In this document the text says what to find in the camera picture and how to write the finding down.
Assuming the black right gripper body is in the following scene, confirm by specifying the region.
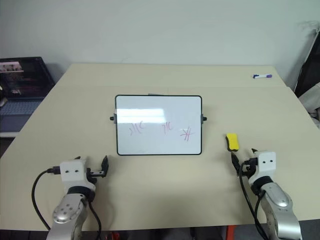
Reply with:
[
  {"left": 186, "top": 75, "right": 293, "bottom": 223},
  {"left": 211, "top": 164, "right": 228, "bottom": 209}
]
[{"left": 240, "top": 156, "right": 259, "bottom": 180}]

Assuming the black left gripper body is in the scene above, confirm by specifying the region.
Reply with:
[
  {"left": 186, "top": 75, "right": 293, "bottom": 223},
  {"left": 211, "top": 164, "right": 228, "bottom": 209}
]
[{"left": 85, "top": 166, "right": 107, "bottom": 185}]

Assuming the yellow eraser with black base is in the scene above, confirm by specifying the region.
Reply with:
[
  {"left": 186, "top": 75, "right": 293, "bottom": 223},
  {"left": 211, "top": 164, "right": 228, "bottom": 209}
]
[{"left": 225, "top": 132, "right": 240, "bottom": 153}]

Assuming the black-framed small whiteboard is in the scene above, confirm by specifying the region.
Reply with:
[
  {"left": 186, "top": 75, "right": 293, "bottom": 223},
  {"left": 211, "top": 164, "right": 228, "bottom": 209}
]
[{"left": 109, "top": 93, "right": 208, "bottom": 157}]

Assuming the orange table leg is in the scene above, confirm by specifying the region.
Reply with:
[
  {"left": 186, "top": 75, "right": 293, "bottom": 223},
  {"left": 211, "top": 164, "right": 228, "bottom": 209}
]
[{"left": 225, "top": 224, "right": 237, "bottom": 240}]

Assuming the dark open laptop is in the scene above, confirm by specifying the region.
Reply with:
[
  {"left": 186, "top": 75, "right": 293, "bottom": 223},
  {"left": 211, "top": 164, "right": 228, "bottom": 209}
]
[{"left": 0, "top": 56, "right": 57, "bottom": 134}]

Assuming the black leaning board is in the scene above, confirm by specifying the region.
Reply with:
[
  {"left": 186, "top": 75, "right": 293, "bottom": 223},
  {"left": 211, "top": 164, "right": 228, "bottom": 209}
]
[{"left": 292, "top": 21, "right": 320, "bottom": 99}]

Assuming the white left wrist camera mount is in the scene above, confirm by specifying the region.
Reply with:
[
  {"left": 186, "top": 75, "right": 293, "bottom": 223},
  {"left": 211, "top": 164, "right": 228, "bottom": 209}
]
[{"left": 59, "top": 156, "right": 97, "bottom": 193}]

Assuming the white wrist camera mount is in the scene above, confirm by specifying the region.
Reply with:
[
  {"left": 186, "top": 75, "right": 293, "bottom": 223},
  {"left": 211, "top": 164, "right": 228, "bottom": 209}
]
[
  {"left": 59, "top": 156, "right": 97, "bottom": 193},
  {"left": 247, "top": 150, "right": 277, "bottom": 185}
]

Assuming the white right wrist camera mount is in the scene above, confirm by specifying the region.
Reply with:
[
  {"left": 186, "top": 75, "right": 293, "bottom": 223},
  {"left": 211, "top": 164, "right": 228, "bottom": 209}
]
[{"left": 247, "top": 150, "right": 277, "bottom": 185}]

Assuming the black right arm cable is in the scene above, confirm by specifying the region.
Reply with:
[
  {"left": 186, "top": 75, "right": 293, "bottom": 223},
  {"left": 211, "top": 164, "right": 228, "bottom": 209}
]
[{"left": 238, "top": 159, "right": 270, "bottom": 240}]

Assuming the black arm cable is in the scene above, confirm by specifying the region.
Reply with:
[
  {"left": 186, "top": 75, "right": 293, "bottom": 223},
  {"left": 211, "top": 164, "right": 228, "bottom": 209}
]
[
  {"left": 238, "top": 159, "right": 270, "bottom": 240},
  {"left": 31, "top": 165, "right": 103, "bottom": 240}
]

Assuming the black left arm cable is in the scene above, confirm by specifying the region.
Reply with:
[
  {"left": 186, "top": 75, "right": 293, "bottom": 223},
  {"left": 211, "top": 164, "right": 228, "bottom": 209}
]
[{"left": 31, "top": 165, "right": 103, "bottom": 240}]

